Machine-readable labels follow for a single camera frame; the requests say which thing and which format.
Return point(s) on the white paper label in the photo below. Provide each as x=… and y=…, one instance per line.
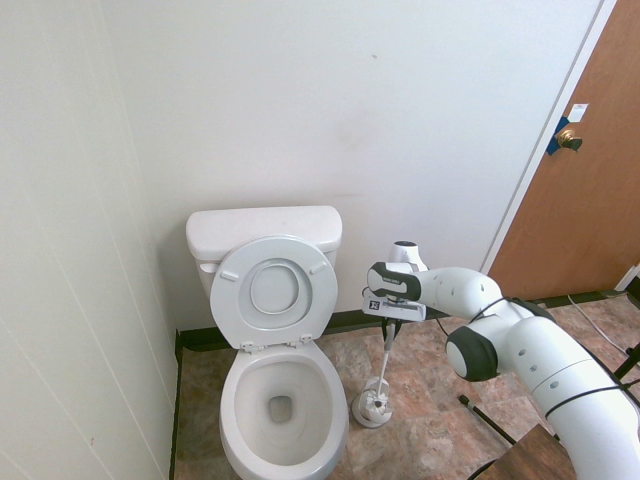
x=578, y=113

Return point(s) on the blue tape strip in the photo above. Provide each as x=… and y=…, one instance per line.
x=554, y=145

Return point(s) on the white tank lid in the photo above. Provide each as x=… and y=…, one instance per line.
x=265, y=227

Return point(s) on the white toilet tank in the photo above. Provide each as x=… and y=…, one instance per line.
x=330, y=280

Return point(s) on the brown wooden door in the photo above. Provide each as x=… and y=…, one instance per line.
x=590, y=210

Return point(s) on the white door frame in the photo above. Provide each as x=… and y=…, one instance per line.
x=545, y=130

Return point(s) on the brass door knob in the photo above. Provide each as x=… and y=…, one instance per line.
x=569, y=137

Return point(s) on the white toilet seat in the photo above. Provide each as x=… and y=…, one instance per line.
x=230, y=305

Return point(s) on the brown wooden table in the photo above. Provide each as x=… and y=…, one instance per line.
x=535, y=455

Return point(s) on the white brush holder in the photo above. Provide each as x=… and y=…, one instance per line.
x=370, y=417

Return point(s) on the white toilet lid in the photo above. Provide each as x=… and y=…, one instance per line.
x=275, y=287

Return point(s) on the white toilet bowl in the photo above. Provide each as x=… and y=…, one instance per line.
x=285, y=450

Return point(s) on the white toilet brush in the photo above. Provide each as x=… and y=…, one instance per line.
x=384, y=365

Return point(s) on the white flush lever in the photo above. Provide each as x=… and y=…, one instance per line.
x=207, y=267

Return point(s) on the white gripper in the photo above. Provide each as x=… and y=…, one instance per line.
x=400, y=310

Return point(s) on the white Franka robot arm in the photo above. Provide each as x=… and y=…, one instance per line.
x=550, y=360

